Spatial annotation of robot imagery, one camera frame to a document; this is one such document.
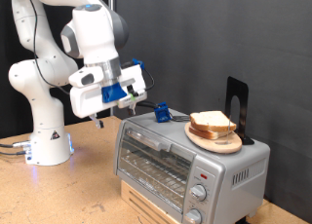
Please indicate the slotted wooden box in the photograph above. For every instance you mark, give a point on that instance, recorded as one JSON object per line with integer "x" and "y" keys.
{"x": 143, "y": 201}

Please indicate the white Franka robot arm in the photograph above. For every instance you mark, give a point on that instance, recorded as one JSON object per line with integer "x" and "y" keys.
{"x": 42, "y": 120}

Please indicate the silver oven knob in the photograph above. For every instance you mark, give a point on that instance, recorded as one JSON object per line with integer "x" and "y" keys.
{"x": 198, "y": 192}
{"x": 194, "y": 216}

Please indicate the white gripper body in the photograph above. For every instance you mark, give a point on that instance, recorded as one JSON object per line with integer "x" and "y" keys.
{"x": 87, "y": 100}

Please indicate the round wooden plate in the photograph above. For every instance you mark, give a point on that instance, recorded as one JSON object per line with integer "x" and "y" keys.
{"x": 214, "y": 146}

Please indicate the silver toaster oven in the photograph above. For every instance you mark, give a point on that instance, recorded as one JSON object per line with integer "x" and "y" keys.
{"x": 227, "y": 185}

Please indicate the white bread slice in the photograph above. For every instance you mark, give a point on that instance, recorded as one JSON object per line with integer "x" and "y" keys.
{"x": 203, "y": 134}
{"x": 211, "y": 120}

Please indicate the black metal bookend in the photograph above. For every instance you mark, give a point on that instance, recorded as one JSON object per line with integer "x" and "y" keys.
{"x": 234, "y": 87}

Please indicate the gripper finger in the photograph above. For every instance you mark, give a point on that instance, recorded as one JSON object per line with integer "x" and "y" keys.
{"x": 99, "y": 122}
{"x": 132, "y": 110}

